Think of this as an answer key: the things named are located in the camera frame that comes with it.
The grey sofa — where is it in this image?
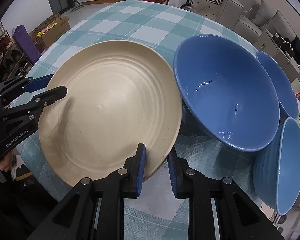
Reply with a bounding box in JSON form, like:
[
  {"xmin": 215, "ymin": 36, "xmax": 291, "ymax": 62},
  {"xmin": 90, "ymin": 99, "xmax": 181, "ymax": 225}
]
[{"xmin": 216, "ymin": 0, "xmax": 300, "ymax": 44}]

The purple yoga mat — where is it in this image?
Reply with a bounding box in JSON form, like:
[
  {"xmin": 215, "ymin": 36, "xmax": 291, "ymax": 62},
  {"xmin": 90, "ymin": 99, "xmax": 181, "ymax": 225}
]
[{"xmin": 12, "ymin": 25, "xmax": 41, "ymax": 64}]

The large dark blue bowl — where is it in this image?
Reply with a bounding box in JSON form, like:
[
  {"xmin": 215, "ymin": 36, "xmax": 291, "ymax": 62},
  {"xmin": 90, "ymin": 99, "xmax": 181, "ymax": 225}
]
[{"xmin": 173, "ymin": 34, "xmax": 280, "ymax": 152}]

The light blue ribbed bowl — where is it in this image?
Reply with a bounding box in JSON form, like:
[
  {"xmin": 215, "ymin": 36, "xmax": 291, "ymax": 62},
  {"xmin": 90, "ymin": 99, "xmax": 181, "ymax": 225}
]
[{"xmin": 253, "ymin": 117, "xmax": 300, "ymax": 215}]

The person left hand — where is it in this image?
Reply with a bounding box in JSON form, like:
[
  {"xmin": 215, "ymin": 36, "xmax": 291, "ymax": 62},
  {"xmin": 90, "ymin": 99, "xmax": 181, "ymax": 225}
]
[{"xmin": 0, "ymin": 151, "xmax": 14, "ymax": 172}]

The teal checked tablecloth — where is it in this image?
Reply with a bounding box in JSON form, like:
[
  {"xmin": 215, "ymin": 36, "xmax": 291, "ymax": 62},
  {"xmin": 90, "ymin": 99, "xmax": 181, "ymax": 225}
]
[{"xmin": 29, "ymin": 0, "xmax": 262, "ymax": 239}]

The beige plate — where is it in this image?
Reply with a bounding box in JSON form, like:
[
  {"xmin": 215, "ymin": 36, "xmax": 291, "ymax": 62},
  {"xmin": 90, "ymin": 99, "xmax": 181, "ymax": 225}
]
[{"xmin": 38, "ymin": 40, "xmax": 182, "ymax": 186}]

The cardboard box with cat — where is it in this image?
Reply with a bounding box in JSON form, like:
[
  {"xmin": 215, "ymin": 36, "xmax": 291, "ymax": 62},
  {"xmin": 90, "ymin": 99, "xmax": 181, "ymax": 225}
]
[{"xmin": 29, "ymin": 12, "xmax": 70, "ymax": 53}]

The grey drawer cabinet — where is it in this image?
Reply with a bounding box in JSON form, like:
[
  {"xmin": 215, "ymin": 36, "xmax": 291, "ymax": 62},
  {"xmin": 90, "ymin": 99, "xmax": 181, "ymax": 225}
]
[{"xmin": 254, "ymin": 30, "xmax": 300, "ymax": 82}]

